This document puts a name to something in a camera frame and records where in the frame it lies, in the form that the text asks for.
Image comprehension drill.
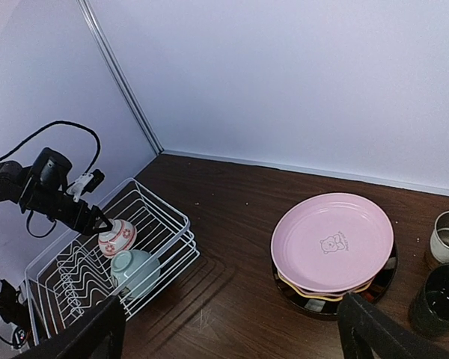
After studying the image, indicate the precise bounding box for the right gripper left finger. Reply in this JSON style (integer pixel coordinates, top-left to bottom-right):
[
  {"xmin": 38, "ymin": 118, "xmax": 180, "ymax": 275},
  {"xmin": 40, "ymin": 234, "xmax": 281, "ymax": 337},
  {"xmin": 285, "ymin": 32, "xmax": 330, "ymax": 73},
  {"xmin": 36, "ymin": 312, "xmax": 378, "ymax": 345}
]
[{"xmin": 17, "ymin": 296, "xmax": 126, "ymax": 358}]

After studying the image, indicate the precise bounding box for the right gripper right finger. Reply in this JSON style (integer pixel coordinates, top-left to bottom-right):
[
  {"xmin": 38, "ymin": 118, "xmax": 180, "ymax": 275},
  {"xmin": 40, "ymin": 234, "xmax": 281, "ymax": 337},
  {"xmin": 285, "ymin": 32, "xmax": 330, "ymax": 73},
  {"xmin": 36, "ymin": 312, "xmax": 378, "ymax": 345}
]
[{"xmin": 337, "ymin": 293, "xmax": 449, "ymax": 358}]

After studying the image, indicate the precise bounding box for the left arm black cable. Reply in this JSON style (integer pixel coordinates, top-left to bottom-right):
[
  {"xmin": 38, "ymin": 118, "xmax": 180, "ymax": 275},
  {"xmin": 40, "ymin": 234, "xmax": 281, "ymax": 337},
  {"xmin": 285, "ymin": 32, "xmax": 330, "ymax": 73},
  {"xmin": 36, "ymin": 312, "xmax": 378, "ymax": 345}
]
[{"xmin": 0, "ymin": 120, "xmax": 102, "ymax": 238}]

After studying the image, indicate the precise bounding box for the white bowl red pattern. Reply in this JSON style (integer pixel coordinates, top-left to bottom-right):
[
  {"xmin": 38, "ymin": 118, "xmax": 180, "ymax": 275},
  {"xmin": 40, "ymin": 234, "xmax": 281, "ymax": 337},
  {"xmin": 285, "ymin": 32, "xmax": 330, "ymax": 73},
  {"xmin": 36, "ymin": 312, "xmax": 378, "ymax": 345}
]
[{"xmin": 98, "ymin": 219, "xmax": 137, "ymax": 258}]

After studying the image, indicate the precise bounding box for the dark green mug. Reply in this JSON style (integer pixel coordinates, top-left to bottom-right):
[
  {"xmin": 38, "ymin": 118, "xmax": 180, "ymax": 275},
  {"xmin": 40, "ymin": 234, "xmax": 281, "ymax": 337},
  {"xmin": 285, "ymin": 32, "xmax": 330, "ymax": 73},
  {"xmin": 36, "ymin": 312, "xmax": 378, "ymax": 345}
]
[{"xmin": 409, "ymin": 263, "xmax": 449, "ymax": 339}]

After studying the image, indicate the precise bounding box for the light blue bowl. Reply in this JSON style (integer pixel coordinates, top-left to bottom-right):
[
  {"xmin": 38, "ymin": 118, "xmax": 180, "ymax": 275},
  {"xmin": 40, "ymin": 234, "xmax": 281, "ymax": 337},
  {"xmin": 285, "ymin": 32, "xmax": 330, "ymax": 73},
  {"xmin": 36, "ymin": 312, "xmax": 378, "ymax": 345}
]
[{"xmin": 111, "ymin": 250, "xmax": 161, "ymax": 301}]

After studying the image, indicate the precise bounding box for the light pink plate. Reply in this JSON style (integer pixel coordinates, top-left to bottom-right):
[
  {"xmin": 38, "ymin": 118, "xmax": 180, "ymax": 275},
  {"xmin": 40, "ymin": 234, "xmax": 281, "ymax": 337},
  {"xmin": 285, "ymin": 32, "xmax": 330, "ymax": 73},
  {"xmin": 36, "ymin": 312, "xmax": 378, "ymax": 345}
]
[{"xmin": 270, "ymin": 192, "xmax": 394, "ymax": 293}]

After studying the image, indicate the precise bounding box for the dark pink polka dot plate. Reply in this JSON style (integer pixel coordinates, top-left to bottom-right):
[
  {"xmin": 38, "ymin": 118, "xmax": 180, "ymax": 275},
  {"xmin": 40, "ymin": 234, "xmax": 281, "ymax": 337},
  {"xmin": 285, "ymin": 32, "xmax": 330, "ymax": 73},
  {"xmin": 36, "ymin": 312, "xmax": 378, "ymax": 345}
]
[{"xmin": 278, "ymin": 272, "xmax": 375, "ymax": 299}]

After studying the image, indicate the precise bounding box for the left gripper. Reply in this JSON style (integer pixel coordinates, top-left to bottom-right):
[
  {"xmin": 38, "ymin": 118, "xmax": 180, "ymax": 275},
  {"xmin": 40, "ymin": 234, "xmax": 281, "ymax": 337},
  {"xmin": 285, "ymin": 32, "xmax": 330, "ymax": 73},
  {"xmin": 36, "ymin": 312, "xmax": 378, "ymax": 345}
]
[{"xmin": 55, "ymin": 197, "xmax": 113, "ymax": 236}]

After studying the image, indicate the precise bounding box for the white wire dish rack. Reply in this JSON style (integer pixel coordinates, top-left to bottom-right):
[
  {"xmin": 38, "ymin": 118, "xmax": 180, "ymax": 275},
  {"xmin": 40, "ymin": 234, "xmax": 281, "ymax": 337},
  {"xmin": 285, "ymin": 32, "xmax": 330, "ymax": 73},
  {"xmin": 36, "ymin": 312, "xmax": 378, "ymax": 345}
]
[{"xmin": 25, "ymin": 179, "xmax": 200, "ymax": 344}]

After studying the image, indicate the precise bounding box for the black rimmed cream plate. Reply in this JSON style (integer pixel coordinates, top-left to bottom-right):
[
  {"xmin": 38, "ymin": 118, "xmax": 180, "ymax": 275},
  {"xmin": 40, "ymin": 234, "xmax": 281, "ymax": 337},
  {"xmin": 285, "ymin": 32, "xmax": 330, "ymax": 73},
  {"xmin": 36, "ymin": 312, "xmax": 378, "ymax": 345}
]
[{"xmin": 271, "ymin": 242, "xmax": 398, "ymax": 321}]

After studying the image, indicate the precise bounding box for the white and brown cup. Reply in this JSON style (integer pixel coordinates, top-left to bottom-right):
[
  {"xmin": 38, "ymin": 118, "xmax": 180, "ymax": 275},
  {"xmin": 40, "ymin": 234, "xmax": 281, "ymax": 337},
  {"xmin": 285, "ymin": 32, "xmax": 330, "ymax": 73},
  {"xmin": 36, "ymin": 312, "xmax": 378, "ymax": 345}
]
[{"xmin": 424, "ymin": 211, "xmax": 449, "ymax": 270}]

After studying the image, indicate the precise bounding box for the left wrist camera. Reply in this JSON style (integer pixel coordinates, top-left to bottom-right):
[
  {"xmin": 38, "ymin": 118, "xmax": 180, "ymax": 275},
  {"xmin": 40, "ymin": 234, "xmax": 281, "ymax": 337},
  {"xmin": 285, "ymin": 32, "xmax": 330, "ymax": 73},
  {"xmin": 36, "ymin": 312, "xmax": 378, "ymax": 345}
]
[{"xmin": 66, "ymin": 169, "xmax": 105, "ymax": 202}]

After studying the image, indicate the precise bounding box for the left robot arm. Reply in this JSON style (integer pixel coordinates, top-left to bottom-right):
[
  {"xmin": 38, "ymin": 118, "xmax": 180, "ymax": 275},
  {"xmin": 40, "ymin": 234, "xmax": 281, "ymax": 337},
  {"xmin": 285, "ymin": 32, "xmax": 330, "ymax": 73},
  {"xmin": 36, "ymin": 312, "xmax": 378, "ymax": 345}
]
[{"xmin": 0, "ymin": 147, "xmax": 113, "ymax": 236}]

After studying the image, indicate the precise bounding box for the left aluminium frame post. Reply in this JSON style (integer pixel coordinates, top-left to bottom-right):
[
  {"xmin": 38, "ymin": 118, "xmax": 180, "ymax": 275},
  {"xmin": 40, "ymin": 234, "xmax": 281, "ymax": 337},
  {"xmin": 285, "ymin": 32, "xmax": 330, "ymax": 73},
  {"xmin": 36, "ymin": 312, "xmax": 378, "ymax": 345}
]
[{"xmin": 77, "ymin": 0, "xmax": 164, "ymax": 156}]

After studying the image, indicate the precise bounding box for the yellow polka dot plate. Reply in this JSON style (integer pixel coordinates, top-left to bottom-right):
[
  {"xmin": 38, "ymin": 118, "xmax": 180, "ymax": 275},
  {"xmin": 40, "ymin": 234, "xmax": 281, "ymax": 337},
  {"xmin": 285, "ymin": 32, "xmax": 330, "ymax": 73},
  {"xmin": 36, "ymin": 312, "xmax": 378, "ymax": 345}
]
[{"xmin": 277, "ymin": 272, "xmax": 371, "ymax": 303}]

